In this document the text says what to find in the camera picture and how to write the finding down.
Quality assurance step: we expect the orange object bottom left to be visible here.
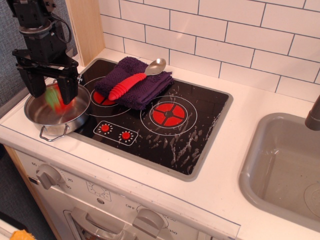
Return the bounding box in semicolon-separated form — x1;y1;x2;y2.
9;229;36;240

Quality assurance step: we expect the grey faucet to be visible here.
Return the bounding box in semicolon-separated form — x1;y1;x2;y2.
304;96;320;131

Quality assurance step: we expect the stainless steel pot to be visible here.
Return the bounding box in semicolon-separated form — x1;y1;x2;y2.
24;81;91;142

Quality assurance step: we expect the purple folded towel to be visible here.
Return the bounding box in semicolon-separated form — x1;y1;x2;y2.
94;57;174;110

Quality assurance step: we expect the grey sink basin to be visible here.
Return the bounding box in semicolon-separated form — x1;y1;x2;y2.
239;113;320;232

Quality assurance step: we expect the red handled metal spoon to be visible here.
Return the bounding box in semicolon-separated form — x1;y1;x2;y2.
108;58;167;101

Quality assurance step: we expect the wooden side post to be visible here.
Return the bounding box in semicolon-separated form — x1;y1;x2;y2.
65;0;105;67

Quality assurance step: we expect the black toy stovetop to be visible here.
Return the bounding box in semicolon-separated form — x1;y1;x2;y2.
72;58;233;182

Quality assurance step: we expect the grey right oven knob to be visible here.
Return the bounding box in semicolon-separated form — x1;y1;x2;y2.
132;208;165;238

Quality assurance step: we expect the red plastic strawberry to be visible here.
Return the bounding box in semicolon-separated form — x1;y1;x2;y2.
44;83;76;115

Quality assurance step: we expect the white toy oven front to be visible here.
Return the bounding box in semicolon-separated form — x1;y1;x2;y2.
16;151;240;240

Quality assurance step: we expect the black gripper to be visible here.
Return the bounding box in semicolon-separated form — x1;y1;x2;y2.
12;21;79;105

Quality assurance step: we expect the grey oven knob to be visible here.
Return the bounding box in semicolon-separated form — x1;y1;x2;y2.
132;208;165;238
36;164;62;190

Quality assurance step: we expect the grey left oven knob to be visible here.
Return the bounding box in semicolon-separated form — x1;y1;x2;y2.
36;164;62;190

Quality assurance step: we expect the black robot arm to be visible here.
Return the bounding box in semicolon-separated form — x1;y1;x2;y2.
7;0;79;105

